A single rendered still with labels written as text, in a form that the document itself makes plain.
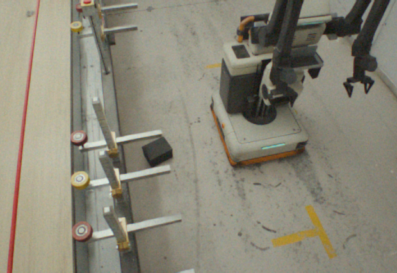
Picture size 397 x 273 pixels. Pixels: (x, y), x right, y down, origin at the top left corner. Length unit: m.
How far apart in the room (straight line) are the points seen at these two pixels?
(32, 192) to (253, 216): 1.48
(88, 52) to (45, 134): 1.06
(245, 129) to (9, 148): 1.57
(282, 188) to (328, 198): 0.35
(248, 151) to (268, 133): 0.22
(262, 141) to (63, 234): 1.53
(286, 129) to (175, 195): 0.98
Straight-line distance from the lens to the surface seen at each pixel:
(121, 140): 1.73
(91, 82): 2.39
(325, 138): 2.95
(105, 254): 1.68
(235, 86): 2.30
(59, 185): 1.57
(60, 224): 1.48
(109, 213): 1.20
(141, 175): 1.56
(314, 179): 2.67
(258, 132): 2.45
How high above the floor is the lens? 2.17
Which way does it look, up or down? 52 degrees down
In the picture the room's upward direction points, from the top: 1 degrees clockwise
